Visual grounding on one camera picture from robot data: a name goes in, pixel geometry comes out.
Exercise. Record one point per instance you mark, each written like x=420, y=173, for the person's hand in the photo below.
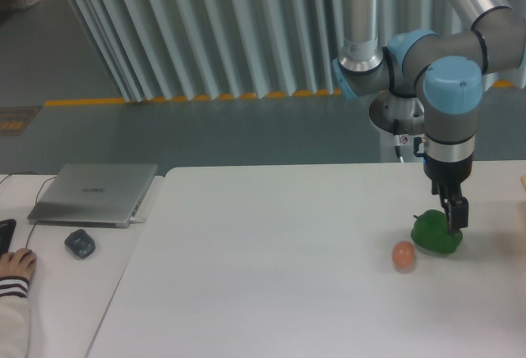
x=20, y=264

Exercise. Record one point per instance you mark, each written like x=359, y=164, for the silver closed laptop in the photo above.
x=94, y=195

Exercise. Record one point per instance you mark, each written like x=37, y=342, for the dark grey computer mouse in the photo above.
x=80, y=243

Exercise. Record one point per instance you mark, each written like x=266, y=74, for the brown egg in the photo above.
x=403, y=256

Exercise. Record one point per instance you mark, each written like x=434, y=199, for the black keyboard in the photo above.
x=7, y=228

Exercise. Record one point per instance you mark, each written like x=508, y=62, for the white corrugated partition screen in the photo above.
x=191, y=48

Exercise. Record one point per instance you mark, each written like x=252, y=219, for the green bell pepper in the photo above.
x=430, y=231

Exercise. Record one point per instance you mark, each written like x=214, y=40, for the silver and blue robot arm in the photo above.
x=442, y=76

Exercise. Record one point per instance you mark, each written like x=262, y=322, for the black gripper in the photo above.
x=446, y=179

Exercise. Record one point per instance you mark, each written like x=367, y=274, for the wooden board edge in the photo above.
x=523, y=182

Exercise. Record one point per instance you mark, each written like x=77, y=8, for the white sleeve striped cuff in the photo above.
x=15, y=317

